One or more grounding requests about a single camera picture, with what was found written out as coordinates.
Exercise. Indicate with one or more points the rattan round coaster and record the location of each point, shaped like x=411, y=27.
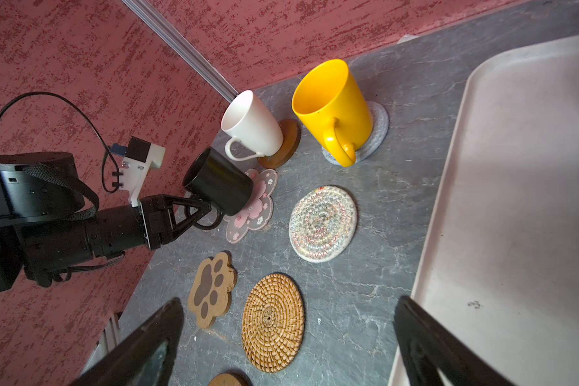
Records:
x=273, y=323

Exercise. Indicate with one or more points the cork paw print coaster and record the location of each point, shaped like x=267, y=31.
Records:
x=210, y=295

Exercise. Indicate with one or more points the multicolour woven round coaster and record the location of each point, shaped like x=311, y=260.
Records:
x=322, y=224

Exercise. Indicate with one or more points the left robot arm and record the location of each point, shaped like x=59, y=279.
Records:
x=52, y=226

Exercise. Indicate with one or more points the grey woven round coaster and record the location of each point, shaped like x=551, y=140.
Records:
x=378, y=130

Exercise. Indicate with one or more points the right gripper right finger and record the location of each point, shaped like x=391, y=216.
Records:
x=429, y=350

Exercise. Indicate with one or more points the black mug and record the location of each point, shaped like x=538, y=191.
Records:
x=215, y=179

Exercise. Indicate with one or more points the yellow mug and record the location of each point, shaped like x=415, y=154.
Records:
x=330, y=104

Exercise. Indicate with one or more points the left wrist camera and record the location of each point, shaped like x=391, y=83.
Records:
x=138, y=157

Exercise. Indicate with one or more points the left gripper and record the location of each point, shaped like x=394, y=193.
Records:
x=152, y=223

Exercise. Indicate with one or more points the pink flower coaster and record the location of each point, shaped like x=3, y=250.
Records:
x=258, y=211

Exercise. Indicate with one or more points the beige tray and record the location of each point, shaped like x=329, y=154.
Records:
x=500, y=264

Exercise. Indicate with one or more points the white mug with handle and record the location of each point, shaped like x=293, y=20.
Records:
x=248, y=121

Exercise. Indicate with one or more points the brown wooden round coaster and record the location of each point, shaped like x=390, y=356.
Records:
x=228, y=379

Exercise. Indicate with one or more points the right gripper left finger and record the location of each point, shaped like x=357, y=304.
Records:
x=145, y=357

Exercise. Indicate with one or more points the dark amber round coaster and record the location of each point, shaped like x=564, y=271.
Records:
x=292, y=136

